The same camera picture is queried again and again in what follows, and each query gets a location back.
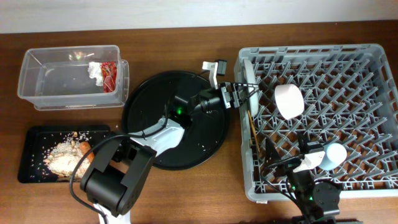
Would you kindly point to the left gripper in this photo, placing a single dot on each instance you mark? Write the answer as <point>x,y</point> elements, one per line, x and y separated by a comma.
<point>233,101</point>

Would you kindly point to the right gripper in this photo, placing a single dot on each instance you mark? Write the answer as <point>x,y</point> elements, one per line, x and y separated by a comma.
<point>286,165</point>

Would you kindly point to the grey plate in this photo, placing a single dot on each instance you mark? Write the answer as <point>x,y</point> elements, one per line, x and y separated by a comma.
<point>250,74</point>

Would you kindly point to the wooden chopstick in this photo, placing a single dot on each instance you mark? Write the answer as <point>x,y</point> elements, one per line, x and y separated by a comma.
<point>253,131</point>

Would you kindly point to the white bowl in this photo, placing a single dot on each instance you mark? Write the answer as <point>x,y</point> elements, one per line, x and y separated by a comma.
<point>289,101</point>

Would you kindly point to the light blue cup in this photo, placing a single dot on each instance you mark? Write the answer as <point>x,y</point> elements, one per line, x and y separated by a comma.
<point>335,154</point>

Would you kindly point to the red snack wrapper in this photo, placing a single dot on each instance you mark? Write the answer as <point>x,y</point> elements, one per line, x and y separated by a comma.
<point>109,73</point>

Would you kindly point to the white napkin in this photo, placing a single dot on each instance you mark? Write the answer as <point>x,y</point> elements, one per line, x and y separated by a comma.
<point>95,72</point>

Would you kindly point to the orange carrot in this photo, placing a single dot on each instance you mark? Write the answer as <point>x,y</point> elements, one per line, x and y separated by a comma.
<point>84,148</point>

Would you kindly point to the rice and food scraps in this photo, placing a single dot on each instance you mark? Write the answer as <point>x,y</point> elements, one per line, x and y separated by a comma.
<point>57,155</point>

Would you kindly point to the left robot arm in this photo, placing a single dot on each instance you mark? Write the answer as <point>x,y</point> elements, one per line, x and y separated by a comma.
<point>122,162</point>

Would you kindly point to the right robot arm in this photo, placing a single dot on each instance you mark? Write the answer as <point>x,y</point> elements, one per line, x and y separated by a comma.
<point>316,199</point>

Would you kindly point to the grey dishwasher rack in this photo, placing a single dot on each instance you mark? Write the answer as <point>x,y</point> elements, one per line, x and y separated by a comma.
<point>350,97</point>

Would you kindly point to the clear plastic waste bin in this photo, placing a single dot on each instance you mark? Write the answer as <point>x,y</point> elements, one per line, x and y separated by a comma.
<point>58,78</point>

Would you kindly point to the round black serving tray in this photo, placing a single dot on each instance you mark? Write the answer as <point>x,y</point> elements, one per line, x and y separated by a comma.
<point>204,132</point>

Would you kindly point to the black rectangular tray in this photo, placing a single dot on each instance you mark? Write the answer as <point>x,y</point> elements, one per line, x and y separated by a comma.
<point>97,133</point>

